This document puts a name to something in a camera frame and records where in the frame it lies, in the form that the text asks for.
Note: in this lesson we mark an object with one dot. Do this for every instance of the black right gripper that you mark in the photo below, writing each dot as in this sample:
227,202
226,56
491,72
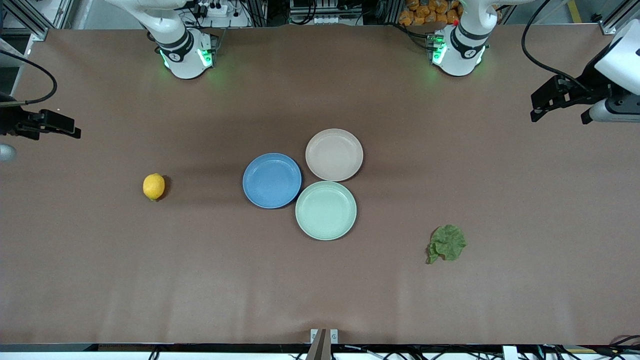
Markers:
11,121

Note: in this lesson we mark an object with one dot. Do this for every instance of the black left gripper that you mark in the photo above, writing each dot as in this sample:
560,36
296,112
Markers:
591,80

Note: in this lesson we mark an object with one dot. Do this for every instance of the yellow lemon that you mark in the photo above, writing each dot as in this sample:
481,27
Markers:
153,186

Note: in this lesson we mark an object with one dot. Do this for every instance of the green lettuce leaf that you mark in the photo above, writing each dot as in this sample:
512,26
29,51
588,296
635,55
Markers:
447,244

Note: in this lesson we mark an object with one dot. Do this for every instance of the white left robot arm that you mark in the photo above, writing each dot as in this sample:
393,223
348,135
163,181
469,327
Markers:
460,50

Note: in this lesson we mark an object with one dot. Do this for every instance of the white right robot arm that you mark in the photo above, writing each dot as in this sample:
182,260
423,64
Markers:
185,55

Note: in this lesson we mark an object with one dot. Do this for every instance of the bag of orange snacks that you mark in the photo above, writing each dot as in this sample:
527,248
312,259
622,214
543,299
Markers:
425,12

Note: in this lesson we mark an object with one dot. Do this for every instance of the white power strip with plugs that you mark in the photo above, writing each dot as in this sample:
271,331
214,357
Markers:
220,11

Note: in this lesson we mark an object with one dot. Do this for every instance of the beige plate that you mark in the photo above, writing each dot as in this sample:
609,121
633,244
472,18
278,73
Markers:
334,155

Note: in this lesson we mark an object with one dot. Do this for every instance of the blue plate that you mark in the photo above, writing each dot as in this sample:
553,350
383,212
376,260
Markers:
272,181

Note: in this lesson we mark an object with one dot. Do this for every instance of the small white socket strip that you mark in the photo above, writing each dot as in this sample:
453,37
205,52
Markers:
326,19

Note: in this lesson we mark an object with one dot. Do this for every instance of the pale green plate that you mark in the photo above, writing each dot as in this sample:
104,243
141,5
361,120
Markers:
326,210

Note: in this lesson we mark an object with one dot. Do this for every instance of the small white box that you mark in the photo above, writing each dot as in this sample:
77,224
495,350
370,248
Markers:
510,352

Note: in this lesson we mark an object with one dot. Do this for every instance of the aluminium frame profile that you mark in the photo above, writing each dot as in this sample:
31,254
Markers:
42,25
612,22

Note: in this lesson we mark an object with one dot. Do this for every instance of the metal bracket at table edge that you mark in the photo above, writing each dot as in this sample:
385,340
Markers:
320,345

